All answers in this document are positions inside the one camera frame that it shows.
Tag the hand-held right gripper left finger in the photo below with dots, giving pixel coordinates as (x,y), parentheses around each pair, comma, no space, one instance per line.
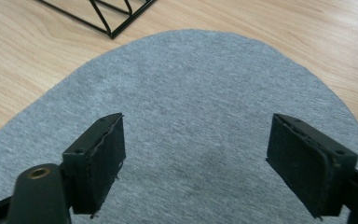
(102,161)

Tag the grey knit hat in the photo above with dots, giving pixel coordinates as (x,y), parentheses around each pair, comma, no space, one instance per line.
(183,93)

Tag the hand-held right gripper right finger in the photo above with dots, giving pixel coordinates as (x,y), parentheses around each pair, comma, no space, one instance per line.
(304,168)

